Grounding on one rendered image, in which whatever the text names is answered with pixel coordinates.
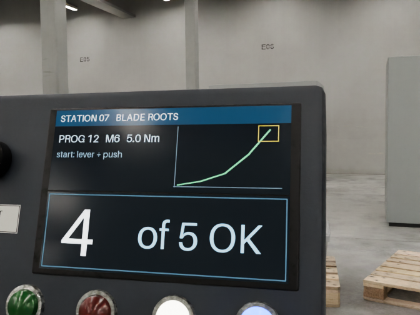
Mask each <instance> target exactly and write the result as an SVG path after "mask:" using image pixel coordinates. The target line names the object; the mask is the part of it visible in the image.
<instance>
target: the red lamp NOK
mask: <svg viewBox="0 0 420 315"><path fill-rule="evenodd" d="M117 314H118V308H117V305H116V302H115V300H114V298H113V297H112V296H111V295H110V294H109V293H108V292H107V291H105V290H102V289H94V290H92V291H89V292H87V293H86V294H85V295H83V296H82V297H81V299H80V300H79V302H78V304H77V307H76V315H117Z"/></svg>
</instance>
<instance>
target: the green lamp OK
mask: <svg viewBox="0 0 420 315"><path fill-rule="evenodd" d="M44 308H45V300H44V296H43V294H42V292H41V291H40V289H39V288H37V287H36V286H34V285H32V284H23V285H21V286H18V287H16V288H15V289H13V290H12V291H11V293H10V295H9V296H8V298H7V301H6V314H7V315H43V313H44Z"/></svg>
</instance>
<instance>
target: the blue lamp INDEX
mask: <svg viewBox="0 0 420 315"><path fill-rule="evenodd" d="M236 315H278V313H277V311H276V310H275V309H274V308H273V307H272V306H270V305H269V304H267V303H265V302H262V301H252V302H249V303H247V304H245V305H244V306H243V307H241V308H240V310H239V311H238V312H237V314H236Z"/></svg>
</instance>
